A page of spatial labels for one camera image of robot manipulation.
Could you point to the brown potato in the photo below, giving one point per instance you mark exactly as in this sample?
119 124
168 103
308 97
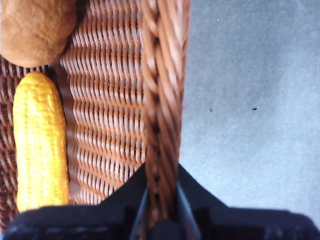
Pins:
35 30

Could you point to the yellow corn cob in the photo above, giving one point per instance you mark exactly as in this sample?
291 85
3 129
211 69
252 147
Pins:
40 140

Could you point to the brown wicker basket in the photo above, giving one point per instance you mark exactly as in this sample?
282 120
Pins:
112 100

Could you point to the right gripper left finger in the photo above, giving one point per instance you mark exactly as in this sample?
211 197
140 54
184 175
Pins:
87 222

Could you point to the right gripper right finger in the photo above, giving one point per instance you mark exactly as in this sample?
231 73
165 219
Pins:
237 225

